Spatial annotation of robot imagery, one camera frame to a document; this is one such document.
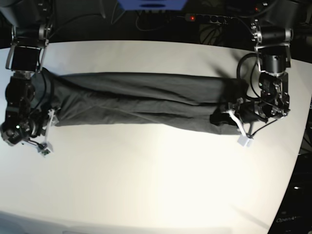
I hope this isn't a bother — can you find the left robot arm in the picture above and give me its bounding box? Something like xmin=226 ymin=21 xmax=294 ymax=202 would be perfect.
xmin=210 ymin=0 xmax=312 ymax=126

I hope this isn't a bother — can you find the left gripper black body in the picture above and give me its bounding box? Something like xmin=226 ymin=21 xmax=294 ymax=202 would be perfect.
xmin=238 ymin=98 xmax=290 ymax=124

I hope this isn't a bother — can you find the black power strip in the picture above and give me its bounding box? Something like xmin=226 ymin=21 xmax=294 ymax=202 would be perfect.
xmin=183 ymin=14 xmax=238 ymax=25

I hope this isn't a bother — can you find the black box with lettering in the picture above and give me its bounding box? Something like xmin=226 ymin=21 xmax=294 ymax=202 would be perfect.
xmin=268 ymin=153 xmax=312 ymax=234

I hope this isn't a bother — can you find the blue plastic bin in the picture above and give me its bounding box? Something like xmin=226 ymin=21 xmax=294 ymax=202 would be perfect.
xmin=118 ymin=0 xmax=187 ymax=11

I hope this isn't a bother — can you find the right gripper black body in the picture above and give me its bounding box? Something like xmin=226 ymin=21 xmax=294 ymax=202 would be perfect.
xmin=0 ymin=114 xmax=48 ymax=146

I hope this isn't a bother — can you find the grey T-shirt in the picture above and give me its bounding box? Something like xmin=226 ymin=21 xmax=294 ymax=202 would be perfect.
xmin=45 ymin=70 xmax=248 ymax=135

